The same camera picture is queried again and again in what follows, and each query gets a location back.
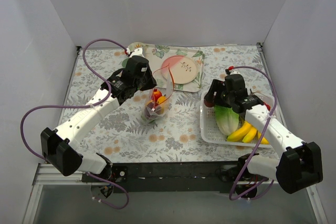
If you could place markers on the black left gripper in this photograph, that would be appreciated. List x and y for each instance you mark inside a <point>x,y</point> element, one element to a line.
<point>148,82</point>

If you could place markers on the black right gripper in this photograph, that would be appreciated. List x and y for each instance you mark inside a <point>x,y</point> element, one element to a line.
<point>213,94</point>

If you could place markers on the red apple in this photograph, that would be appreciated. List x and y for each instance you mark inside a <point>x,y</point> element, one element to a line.
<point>155,94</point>

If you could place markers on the clear orange-zip bag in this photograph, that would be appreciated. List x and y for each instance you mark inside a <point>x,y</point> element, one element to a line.
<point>166,86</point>

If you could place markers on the brown passion fruit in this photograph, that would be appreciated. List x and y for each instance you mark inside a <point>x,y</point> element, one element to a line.
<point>152,112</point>

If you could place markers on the red wrinkled fruit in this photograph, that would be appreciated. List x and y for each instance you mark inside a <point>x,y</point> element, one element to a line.
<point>208,103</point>

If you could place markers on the lychee bunch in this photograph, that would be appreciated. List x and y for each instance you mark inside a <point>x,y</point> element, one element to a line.
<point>266,104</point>

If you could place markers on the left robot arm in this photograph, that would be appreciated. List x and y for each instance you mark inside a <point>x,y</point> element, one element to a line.
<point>59,146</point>

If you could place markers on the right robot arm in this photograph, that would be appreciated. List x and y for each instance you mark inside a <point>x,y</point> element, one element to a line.
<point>300,163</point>

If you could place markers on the leaf-print serving tray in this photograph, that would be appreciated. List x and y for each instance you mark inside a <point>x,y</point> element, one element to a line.
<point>156,54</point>

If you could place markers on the green lettuce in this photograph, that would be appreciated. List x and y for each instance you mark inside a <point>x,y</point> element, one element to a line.
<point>226,119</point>

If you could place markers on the green cup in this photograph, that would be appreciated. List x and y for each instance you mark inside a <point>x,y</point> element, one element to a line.
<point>124,63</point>

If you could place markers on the pink cream plate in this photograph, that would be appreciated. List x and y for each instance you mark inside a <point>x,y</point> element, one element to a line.
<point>182,68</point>

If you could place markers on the flower-print bowl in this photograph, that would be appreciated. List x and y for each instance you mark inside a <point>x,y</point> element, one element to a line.
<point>135,45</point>

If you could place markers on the white plastic basket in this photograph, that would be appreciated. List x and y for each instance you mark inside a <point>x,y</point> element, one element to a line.
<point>210,132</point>

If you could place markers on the yellow banana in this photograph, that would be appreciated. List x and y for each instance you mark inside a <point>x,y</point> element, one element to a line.
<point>246,134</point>

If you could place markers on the floral table mat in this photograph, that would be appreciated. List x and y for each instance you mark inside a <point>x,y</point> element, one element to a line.
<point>123,136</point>

